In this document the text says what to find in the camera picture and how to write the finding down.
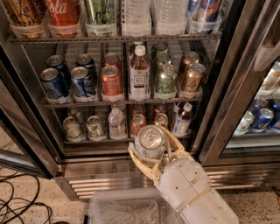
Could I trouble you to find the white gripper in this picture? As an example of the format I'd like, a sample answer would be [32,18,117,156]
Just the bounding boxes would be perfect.
[128,126,211,212]

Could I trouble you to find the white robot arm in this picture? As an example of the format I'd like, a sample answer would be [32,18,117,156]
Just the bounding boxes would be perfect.
[128,125,239,224]

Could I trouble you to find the tea bottle bottom shelf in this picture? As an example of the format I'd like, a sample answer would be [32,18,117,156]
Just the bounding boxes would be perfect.
[172,102,193,137]

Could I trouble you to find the gold soda can bottom front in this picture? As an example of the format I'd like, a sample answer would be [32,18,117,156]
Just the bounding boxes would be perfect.
[154,113,169,128]

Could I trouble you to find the gold soda can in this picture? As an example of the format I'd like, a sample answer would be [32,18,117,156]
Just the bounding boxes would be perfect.
[154,113,169,128]
[153,103,167,116]

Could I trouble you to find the orange soda can bottom front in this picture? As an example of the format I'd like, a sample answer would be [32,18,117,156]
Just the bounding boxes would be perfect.
[131,114,147,136]

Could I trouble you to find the orange soda can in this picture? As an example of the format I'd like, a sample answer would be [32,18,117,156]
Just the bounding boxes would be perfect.
[101,66,123,96]
[131,114,147,136]
[132,104,147,116]
[103,52,121,69]

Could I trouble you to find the gold soda can bottom rear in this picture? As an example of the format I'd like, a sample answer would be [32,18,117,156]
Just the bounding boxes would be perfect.
[153,103,167,116]

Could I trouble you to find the orange soda can bottom rear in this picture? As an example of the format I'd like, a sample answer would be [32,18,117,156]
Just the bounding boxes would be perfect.
[132,104,147,116]

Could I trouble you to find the clear water bottle bottom shelf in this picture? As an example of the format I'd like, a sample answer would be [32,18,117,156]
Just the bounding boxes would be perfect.
[108,108,126,140]

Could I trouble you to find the green lacroix can front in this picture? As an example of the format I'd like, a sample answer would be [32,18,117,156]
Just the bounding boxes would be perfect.
[156,64,177,95]

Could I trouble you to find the gold lacroix can front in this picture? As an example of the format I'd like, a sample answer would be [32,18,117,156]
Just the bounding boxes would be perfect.
[181,63,206,93]

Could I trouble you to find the gold lacroix can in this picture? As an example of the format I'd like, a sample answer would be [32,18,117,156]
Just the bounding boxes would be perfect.
[178,51,200,82]
[181,63,206,93]

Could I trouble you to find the right glass fridge door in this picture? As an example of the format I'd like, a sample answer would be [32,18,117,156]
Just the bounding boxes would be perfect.
[195,0,280,167]

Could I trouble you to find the white can right compartment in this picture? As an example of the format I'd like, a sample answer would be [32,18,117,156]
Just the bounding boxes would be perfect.
[234,111,254,136]

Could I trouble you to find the orange soda can middle front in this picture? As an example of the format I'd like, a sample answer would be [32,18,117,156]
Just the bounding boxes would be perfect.
[101,66,123,96]

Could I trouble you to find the green 7up can left front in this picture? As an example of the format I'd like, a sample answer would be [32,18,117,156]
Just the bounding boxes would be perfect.
[63,116,82,140]

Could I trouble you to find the green lacroix can middle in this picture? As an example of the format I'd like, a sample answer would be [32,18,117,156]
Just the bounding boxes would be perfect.
[155,52,172,72]

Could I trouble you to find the green 7up can left rear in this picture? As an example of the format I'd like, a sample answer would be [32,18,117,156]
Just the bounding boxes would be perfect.
[67,107,85,124]

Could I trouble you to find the gold lacroix can rear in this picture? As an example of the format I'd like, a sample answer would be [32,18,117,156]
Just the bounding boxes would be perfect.
[178,51,200,82]

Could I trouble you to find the pepsi can right compartment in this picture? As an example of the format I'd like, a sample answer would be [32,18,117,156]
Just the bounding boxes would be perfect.
[250,108,274,132]

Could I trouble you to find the green lacroix can rear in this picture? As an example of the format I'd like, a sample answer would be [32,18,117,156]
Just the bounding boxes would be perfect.
[151,42,168,57]

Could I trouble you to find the blue pepsi can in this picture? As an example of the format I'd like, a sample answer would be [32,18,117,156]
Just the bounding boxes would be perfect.
[40,67,69,100]
[46,55,71,89]
[75,53,97,86]
[71,66,96,98]

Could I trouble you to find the orange soda can middle rear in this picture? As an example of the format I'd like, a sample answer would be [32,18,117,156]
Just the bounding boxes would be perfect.
[103,52,121,69]

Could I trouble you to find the steel fridge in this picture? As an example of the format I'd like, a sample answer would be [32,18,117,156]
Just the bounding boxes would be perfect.
[0,0,280,200]

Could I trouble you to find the blue can right far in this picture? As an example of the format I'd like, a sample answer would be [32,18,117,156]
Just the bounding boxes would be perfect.
[269,99,280,133]

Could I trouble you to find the blue pepsi can left front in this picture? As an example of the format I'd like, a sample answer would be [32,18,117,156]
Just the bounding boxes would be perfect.
[40,67,69,100]

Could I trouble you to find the open left fridge door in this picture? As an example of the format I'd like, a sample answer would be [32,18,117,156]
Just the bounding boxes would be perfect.
[0,46,60,179]

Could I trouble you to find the blue pepsi can left rear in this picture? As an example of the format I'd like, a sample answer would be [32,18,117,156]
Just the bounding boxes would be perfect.
[46,55,71,89]

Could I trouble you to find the blue red bull can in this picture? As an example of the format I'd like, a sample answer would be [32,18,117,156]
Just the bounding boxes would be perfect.
[187,0,222,33]

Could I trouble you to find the green lacroix can top shelf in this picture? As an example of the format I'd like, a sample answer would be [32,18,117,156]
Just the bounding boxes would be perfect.
[84,0,116,37]

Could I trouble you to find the red coca cola can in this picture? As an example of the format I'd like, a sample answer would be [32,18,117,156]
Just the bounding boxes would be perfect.
[44,0,79,38]

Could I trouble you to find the orange lacroix can top shelf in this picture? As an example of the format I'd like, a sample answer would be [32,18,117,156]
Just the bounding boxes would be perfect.
[2,0,47,39]

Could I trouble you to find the clear plastic bin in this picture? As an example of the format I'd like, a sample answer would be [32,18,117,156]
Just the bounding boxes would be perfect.
[87,188,184,224]

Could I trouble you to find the pure leaf tea bottle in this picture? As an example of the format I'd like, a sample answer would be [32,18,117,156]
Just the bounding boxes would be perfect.
[129,45,150,101]

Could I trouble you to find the clear water bottle top right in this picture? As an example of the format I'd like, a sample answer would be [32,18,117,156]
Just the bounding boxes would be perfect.
[152,0,187,35]

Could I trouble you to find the clear water bottle top left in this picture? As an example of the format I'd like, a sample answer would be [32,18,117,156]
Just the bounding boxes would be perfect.
[122,0,151,37]

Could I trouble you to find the fridge door handle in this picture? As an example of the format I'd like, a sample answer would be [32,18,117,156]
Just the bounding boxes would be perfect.
[254,40,280,72]

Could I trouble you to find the black cables on floor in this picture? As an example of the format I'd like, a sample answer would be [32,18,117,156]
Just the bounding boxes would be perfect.
[0,167,71,224]

